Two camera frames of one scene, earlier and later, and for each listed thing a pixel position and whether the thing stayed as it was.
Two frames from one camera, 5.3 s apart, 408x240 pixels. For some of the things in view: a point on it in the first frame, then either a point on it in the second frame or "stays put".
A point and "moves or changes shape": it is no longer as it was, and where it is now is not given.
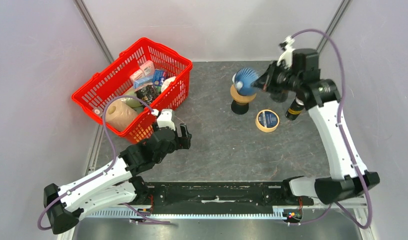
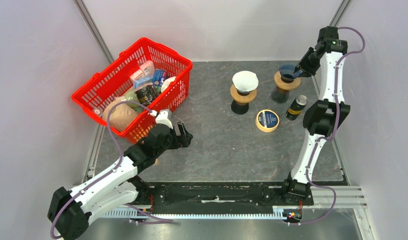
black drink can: [295, 109] stays put
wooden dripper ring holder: [239, 98] stays put
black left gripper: [183, 142] stays put
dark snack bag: [147, 94] stays put
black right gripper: [266, 81] -> [303, 65]
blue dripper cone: [244, 78] moves or changes shape
